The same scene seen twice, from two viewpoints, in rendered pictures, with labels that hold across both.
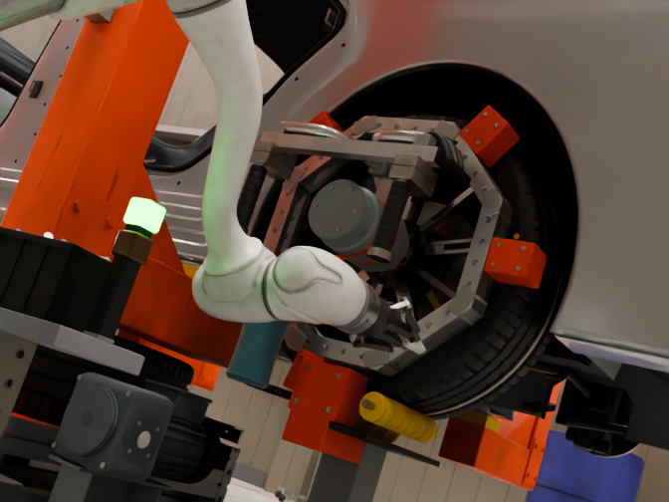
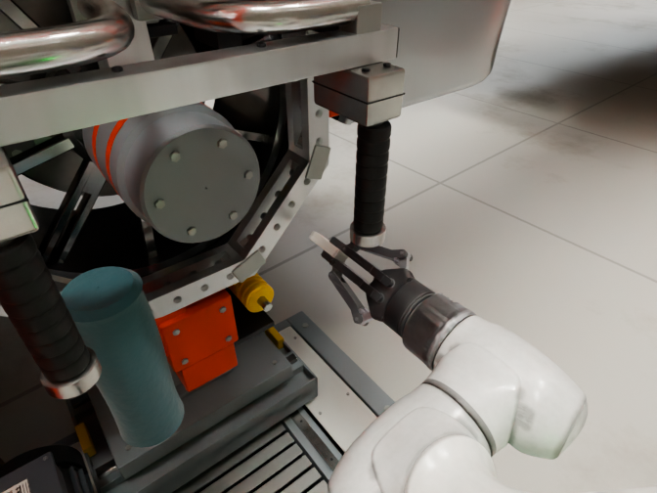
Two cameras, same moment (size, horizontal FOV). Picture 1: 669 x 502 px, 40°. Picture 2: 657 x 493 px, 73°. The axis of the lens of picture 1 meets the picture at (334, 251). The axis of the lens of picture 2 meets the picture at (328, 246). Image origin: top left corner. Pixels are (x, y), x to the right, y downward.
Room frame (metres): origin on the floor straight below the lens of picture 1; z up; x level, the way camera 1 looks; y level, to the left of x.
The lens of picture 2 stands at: (1.52, 0.37, 1.07)
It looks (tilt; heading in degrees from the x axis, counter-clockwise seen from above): 37 degrees down; 286
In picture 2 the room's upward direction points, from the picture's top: straight up
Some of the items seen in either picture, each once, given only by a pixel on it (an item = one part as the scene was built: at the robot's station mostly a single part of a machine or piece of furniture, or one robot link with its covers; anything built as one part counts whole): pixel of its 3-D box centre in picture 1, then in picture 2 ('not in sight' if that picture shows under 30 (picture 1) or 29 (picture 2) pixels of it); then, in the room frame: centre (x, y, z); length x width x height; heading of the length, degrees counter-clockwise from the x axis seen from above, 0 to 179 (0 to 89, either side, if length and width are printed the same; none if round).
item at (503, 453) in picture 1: (492, 430); not in sight; (3.83, -0.85, 0.69); 0.52 x 0.17 x 0.35; 144
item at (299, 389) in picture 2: not in sight; (193, 390); (2.03, -0.18, 0.13); 0.50 x 0.36 x 0.10; 54
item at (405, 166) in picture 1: (414, 174); (357, 85); (1.63, -0.10, 0.93); 0.09 x 0.05 x 0.05; 144
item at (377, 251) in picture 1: (390, 218); (371, 181); (1.60, -0.08, 0.83); 0.04 x 0.04 x 0.16
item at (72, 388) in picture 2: (248, 198); (39, 313); (1.80, 0.20, 0.83); 0.04 x 0.04 x 0.16
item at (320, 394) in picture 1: (333, 410); (187, 321); (1.92, -0.10, 0.48); 0.16 x 0.12 x 0.17; 144
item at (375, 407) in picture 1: (399, 418); (229, 266); (1.90, -0.23, 0.51); 0.29 x 0.06 x 0.06; 144
